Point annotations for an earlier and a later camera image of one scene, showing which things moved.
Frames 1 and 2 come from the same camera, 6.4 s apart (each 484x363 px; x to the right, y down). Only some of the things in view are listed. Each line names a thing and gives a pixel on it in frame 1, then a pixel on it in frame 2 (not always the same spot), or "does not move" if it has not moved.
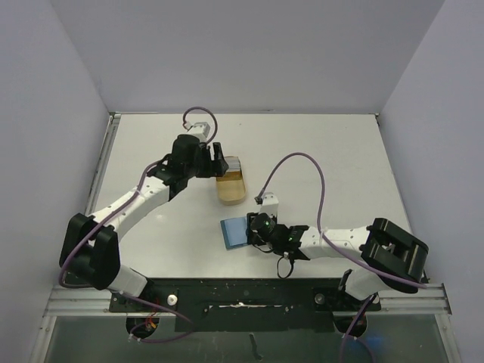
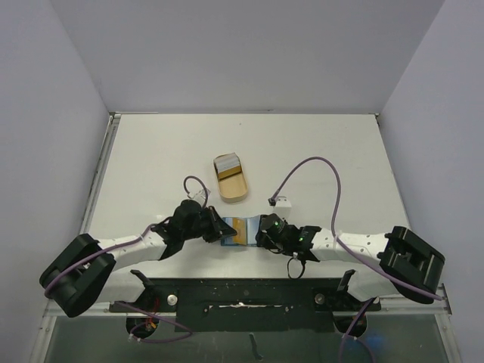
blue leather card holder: x=234 y=231 does not move
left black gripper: x=214 y=168 -> x=218 y=228
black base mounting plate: x=247 y=305 does not move
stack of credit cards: x=233 y=162 does not move
